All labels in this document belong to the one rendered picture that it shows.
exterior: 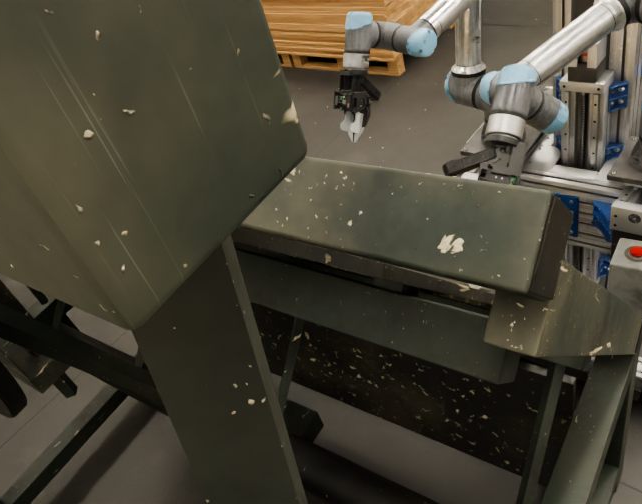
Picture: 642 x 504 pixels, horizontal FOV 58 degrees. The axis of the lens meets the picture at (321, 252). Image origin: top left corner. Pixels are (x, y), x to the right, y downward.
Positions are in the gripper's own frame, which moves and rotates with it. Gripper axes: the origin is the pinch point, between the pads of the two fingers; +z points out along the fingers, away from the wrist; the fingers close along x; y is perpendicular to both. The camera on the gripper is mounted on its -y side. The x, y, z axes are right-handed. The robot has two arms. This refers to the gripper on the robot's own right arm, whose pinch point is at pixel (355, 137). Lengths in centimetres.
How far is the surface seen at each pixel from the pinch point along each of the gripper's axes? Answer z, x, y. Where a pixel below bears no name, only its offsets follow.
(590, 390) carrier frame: 56, 78, -6
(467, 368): 12, 81, 79
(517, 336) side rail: 2, 89, 86
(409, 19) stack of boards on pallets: -49, -178, -300
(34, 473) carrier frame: 159, -119, 61
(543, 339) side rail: 2, 91, 85
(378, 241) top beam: -7, 75, 94
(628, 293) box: 37, 77, -35
